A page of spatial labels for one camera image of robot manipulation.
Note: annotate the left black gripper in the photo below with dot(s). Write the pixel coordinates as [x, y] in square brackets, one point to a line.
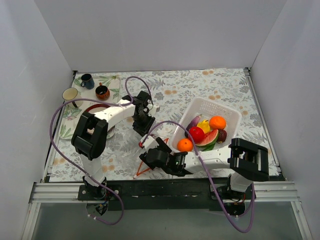
[143, 122]

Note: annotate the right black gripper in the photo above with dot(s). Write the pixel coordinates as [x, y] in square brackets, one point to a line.
[152, 155]

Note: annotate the red fake apple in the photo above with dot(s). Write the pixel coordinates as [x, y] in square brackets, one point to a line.
[197, 134]

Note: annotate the purple fake eggplant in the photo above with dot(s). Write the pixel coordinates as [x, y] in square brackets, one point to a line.
[193, 123]

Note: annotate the fake watermelon slice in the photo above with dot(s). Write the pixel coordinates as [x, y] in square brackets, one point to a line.
[210, 138]

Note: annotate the yellow fake lemon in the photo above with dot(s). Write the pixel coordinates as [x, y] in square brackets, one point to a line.
[204, 125]

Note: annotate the orange fake mandarin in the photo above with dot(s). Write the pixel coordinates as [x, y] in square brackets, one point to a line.
[217, 122]

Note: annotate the clear zip top bag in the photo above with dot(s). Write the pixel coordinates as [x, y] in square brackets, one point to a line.
[123, 160]

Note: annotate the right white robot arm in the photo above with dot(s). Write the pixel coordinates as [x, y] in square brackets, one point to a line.
[248, 160]

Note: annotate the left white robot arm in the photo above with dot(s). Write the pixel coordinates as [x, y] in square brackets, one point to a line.
[90, 135]

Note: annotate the floral patterned tablecloth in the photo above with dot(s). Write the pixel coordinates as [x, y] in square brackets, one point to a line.
[173, 91]

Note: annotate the brown orange small cup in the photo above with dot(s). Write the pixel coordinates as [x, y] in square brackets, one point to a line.
[102, 92]

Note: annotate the red rimmed plate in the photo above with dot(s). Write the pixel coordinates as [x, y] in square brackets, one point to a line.
[97, 108]

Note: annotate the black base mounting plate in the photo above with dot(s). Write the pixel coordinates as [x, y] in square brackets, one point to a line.
[161, 203]

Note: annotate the white perforated plastic basket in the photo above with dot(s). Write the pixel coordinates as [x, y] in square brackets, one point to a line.
[217, 107]

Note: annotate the dark blue mug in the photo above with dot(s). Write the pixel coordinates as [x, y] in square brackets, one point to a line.
[87, 81]

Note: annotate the leaf patterned serving tray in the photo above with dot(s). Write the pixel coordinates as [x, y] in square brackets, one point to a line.
[71, 115]

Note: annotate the cream enamel mug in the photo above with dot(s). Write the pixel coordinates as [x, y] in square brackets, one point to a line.
[71, 94]

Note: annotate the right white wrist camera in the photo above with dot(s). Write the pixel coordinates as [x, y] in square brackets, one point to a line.
[149, 142]

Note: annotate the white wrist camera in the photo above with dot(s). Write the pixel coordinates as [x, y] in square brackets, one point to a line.
[149, 142]
[153, 109]

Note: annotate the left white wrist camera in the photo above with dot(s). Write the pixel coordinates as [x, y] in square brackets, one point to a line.
[153, 109]

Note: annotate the aluminium frame rail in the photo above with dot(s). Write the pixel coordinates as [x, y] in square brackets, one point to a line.
[273, 191]

